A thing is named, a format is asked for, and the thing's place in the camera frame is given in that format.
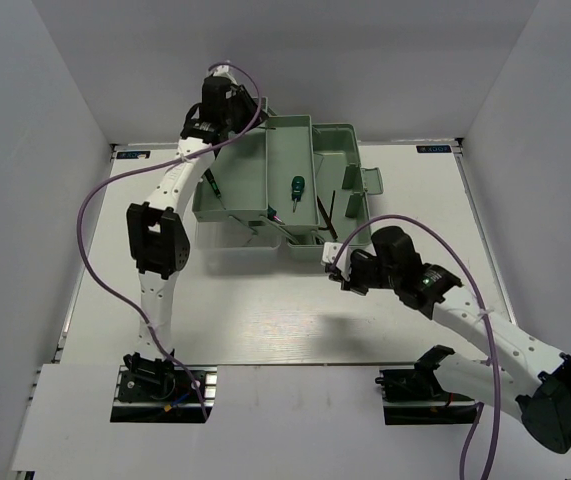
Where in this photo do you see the green toolbox tray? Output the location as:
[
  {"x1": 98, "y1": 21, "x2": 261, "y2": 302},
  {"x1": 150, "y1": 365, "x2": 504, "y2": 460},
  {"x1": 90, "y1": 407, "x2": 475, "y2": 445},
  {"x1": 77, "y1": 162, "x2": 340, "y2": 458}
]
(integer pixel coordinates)
[{"x1": 192, "y1": 111, "x2": 320, "y2": 236}]

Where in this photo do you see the thin red hex key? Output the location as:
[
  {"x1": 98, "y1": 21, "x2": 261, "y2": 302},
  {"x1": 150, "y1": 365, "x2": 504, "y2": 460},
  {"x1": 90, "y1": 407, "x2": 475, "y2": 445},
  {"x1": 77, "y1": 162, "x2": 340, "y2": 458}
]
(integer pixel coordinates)
[{"x1": 324, "y1": 191, "x2": 336, "y2": 221}]

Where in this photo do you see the green plastic toolbox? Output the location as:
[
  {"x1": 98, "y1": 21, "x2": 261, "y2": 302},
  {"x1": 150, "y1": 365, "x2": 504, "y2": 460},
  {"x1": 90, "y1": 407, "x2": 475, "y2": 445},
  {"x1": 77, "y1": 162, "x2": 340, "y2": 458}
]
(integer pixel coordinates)
[{"x1": 214, "y1": 119, "x2": 383, "y2": 262}]

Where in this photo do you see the green stubby screwdriver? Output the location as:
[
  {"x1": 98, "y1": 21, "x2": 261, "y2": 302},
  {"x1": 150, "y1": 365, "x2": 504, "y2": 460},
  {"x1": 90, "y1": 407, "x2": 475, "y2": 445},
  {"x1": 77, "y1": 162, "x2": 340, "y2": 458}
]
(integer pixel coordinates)
[{"x1": 291, "y1": 175, "x2": 305, "y2": 212}]

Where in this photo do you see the black green precision screwdriver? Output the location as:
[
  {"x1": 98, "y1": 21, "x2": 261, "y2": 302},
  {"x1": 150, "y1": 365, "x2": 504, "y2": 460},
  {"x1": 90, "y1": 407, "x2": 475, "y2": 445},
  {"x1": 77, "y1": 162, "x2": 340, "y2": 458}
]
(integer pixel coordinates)
[{"x1": 204, "y1": 169, "x2": 223, "y2": 203}]

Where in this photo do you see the blue handle screwdriver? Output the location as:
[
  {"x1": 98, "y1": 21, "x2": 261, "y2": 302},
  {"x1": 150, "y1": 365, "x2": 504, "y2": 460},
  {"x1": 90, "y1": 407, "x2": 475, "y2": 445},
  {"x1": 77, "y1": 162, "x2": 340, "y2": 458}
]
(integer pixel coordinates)
[{"x1": 267, "y1": 206, "x2": 284, "y2": 225}]

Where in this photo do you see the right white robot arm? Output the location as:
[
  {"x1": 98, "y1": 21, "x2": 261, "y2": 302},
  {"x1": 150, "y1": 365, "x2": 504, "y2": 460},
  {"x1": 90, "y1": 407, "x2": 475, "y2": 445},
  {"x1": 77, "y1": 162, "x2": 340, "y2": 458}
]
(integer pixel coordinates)
[{"x1": 321, "y1": 226, "x2": 571, "y2": 454}]

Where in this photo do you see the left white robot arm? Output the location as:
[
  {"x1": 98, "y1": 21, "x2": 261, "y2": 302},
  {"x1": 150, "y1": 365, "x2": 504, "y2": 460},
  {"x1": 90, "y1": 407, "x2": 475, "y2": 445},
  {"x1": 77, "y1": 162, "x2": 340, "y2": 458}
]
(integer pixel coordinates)
[{"x1": 126, "y1": 73, "x2": 265, "y2": 359}]

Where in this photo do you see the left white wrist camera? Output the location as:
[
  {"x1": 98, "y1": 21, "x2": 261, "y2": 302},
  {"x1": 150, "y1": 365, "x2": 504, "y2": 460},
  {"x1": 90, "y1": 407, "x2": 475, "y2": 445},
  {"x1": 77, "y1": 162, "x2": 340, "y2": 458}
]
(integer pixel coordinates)
[{"x1": 208, "y1": 63, "x2": 237, "y2": 84}]

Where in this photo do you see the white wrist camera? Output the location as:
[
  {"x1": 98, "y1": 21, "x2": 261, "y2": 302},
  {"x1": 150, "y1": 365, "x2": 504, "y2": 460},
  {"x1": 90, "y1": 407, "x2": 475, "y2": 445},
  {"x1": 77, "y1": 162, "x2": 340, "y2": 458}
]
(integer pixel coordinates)
[
  {"x1": 208, "y1": 63, "x2": 237, "y2": 84},
  {"x1": 321, "y1": 242, "x2": 352, "y2": 274}
]

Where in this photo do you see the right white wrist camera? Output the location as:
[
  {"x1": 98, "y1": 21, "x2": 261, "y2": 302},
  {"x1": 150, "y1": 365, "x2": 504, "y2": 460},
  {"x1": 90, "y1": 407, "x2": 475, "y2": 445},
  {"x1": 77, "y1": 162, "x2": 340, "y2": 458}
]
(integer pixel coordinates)
[{"x1": 321, "y1": 242, "x2": 352, "y2": 274}]

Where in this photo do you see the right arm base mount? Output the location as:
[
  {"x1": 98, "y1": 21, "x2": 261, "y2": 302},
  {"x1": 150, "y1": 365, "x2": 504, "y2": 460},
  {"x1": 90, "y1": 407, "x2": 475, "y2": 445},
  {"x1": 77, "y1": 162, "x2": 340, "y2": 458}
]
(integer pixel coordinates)
[{"x1": 375, "y1": 368, "x2": 478, "y2": 426}]

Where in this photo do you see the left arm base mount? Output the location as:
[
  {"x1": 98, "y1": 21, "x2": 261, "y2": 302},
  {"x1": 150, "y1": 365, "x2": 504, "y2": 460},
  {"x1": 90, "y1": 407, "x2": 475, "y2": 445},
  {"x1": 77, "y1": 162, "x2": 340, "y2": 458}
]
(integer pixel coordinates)
[{"x1": 110, "y1": 353, "x2": 218, "y2": 424}]

